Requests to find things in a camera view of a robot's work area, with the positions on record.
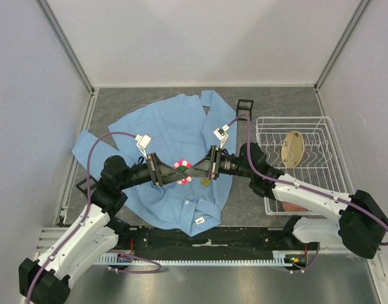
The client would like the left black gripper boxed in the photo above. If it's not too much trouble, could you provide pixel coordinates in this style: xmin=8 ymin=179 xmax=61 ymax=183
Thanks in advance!
xmin=119 ymin=152 xmax=187 ymax=190

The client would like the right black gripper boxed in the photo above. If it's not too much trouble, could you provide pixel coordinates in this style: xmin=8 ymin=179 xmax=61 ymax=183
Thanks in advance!
xmin=185 ymin=145 xmax=254 ymax=180

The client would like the pink flower plush brooch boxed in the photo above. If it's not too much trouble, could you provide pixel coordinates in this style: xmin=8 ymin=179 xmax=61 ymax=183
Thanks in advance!
xmin=174 ymin=160 xmax=192 ymax=185

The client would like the light blue shirt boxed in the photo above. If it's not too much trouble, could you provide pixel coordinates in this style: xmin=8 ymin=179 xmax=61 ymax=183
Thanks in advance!
xmin=72 ymin=91 xmax=236 ymax=236

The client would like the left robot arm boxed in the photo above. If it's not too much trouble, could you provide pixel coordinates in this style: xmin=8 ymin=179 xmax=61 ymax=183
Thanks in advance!
xmin=19 ymin=154 xmax=187 ymax=303

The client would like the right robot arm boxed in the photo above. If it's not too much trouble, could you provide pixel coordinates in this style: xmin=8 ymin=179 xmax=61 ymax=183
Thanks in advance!
xmin=185 ymin=142 xmax=388 ymax=259

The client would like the gold metal brooch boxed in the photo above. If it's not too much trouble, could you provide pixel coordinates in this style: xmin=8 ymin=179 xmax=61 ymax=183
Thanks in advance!
xmin=200 ymin=179 xmax=211 ymax=187

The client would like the beige ceramic plate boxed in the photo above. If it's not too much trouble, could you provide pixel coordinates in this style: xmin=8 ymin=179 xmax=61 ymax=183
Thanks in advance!
xmin=281 ymin=130 xmax=305 ymax=168

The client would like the pink ceramic cup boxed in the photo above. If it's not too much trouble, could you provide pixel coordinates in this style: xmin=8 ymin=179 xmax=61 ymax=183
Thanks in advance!
xmin=282 ymin=201 xmax=307 ymax=212

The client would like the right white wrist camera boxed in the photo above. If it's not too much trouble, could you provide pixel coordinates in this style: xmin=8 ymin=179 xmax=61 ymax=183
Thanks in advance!
xmin=214 ymin=125 xmax=230 ymax=150

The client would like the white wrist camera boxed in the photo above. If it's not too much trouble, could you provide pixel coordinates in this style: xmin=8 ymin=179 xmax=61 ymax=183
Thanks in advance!
xmin=214 ymin=125 xmax=230 ymax=150
xmin=135 ymin=134 xmax=152 ymax=159

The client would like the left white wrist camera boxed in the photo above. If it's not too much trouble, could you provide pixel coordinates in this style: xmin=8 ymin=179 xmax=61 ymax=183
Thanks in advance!
xmin=135 ymin=134 xmax=152 ymax=159

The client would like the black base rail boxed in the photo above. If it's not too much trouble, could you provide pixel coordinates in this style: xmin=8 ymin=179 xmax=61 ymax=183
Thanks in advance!
xmin=115 ymin=226 xmax=318 ymax=260

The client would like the black plastic frame back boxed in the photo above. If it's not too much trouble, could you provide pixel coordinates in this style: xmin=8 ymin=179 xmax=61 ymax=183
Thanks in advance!
xmin=236 ymin=99 xmax=254 ymax=121

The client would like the black plastic frame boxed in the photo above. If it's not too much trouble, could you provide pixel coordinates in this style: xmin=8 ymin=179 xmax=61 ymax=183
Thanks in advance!
xmin=75 ymin=175 xmax=97 ymax=195
xmin=236 ymin=99 xmax=254 ymax=121

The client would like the black plastic frame left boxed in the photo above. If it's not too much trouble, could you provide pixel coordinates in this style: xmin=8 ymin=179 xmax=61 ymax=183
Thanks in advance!
xmin=75 ymin=175 xmax=97 ymax=195

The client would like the white wire dish rack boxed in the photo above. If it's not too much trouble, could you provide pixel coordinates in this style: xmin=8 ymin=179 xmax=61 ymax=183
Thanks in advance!
xmin=255 ymin=116 xmax=361 ymax=218

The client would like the white slotted cable duct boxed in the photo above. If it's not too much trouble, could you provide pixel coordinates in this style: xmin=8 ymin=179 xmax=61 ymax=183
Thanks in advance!
xmin=93 ymin=251 xmax=306 ymax=267

